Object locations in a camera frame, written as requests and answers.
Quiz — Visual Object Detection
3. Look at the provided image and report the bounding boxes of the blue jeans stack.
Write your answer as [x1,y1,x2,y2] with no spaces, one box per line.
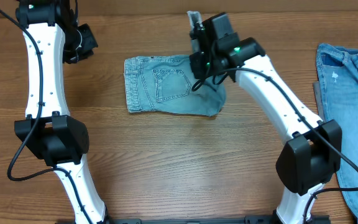
[316,44,358,222]

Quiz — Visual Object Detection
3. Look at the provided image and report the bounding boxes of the light blue denim shorts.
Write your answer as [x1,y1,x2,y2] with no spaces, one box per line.
[122,11,227,118]

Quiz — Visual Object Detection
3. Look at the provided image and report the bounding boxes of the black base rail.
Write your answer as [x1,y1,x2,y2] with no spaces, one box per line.
[54,214,332,224]

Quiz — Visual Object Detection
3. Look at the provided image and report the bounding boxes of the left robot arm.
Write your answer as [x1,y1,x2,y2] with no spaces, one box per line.
[14,1,111,223]

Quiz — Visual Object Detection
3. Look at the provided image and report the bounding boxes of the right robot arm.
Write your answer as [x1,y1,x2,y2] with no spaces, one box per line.
[187,11,342,223]

